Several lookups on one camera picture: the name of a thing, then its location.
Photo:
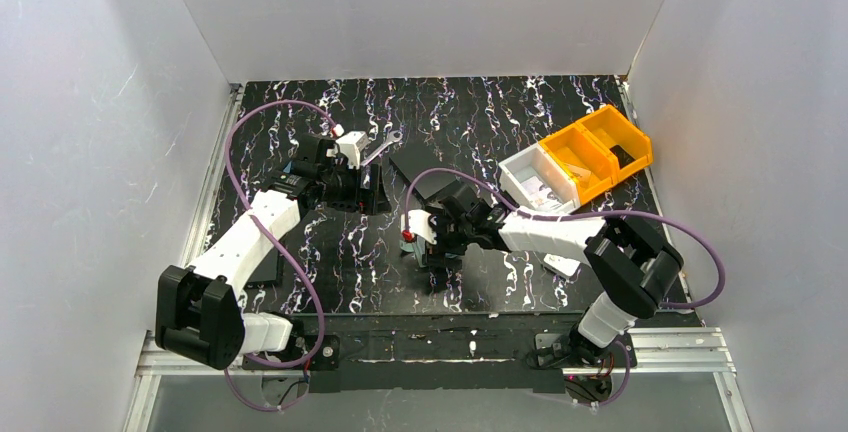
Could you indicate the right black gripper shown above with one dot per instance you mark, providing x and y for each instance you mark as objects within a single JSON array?
[{"x": 432, "y": 247}]

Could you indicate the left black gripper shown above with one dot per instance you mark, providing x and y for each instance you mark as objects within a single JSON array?
[{"x": 365, "y": 189}]

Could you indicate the green card holder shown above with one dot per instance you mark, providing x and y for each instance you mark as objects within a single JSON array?
[{"x": 450, "y": 260}]

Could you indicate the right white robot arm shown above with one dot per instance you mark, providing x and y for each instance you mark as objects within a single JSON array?
[{"x": 634, "y": 264}]

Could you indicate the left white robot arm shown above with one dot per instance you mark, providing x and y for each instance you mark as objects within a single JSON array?
[{"x": 197, "y": 311}]

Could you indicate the silver wrench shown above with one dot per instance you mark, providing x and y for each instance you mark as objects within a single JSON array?
[{"x": 390, "y": 139}]

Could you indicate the white plastic bin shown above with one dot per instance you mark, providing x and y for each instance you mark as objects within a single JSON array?
[{"x": 536, "y": 181}]

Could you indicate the white square box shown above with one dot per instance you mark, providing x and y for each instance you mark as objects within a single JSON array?
[{"x": 561, "y": 266}]

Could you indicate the black flat notebook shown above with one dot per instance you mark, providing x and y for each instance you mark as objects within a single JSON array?
[{"x": 269, "y": 272}]

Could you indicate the orange plastic bin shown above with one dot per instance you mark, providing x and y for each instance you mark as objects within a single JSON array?
[
  {"x": 590, "y": 166},
  {"x": 630, "y": 148}
]

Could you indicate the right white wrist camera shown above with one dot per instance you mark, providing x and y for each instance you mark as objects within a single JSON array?
[{"x": 416, "y": 224}]

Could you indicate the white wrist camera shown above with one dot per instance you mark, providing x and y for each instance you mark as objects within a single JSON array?
[
  {"x": 349, "y": 146},
  {"x": 416, "y": 224}
]

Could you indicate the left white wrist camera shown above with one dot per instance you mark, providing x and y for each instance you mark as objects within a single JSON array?
[{"x": 349, "y": 146}]

